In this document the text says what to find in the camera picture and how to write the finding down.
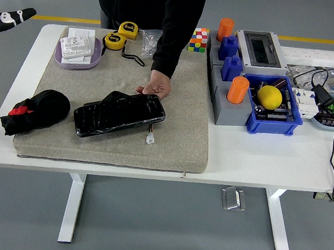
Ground person's left hand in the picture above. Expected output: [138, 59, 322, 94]
[134, 68, 174, 101]

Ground clear bag of screws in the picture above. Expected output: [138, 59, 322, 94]
[136, 28, 162, 60]

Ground colourful puzzle cube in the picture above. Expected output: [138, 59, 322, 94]
[187, 26, 210, 54]

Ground small grey block holder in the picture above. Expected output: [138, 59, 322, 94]
[204, 29, 243, 75]

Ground grey-brown mat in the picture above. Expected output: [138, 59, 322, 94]
[11, 20, 221, 178]

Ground purple tray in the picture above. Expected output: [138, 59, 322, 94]
[52, 32, 105, 73]

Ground blue block with knob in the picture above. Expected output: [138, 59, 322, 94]
[217, 34, 241, 63]
[220, 53, 245, 84]

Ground white square cover plate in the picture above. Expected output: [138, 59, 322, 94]
[67, 27, 96, 42]

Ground large grey block holder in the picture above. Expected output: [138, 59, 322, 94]
[205, 64, 258, 129]

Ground orange cylinder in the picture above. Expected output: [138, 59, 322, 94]
[225, 75, 251, 105]
[216, 17, 235, 44]

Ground person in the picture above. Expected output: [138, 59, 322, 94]
[86, 0, 208, 82]

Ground yellow ball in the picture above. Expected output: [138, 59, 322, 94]
[256, 84, 285, 111]

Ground grey electrical distribution box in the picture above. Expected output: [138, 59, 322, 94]
[231, 28, 292, 79]

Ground blue plastic bin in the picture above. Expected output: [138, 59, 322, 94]
[237, 72, 308, 140]

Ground black circuit board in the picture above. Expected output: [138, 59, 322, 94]
[253, 103, 295, 125]

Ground metal floor socket plate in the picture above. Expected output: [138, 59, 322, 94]
[219, 185, 249, 213]

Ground clear bag of white rings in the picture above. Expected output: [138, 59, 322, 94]
[284, 63, 320, 90]

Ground white circuit breaker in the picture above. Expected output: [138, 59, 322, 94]
[290, 86, 321, 121]

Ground white power strip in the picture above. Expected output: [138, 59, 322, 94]
[279, 45, 334, 68]

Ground white table leg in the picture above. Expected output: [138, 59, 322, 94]
[57, 171, 87, 245]
[259, 188, 298, 250]

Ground dark brown electronic components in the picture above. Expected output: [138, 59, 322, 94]
[316, 107, 334, 127]

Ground light blue tray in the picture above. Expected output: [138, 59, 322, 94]
[309, 91, 334, 132]

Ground white connector plug with wires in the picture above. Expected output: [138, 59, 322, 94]
[145, 122, 157, 145]

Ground yellow tape measure black strap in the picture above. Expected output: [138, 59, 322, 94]
[99, 31, 149, 68]

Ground white wall socket module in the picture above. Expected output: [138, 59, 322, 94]
[58, 33, 95, 63]

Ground white flat switch plate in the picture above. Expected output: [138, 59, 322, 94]
[61, 52, 93, 67]

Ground black power adapter with cord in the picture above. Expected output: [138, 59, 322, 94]
[280, 62, 334, 203]

